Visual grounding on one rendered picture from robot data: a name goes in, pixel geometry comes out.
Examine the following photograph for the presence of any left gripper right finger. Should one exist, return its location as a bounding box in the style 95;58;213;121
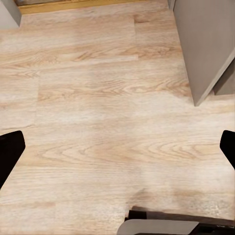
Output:
219;130;235;169

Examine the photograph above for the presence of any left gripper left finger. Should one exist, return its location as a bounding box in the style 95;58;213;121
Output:
0;130;25;189

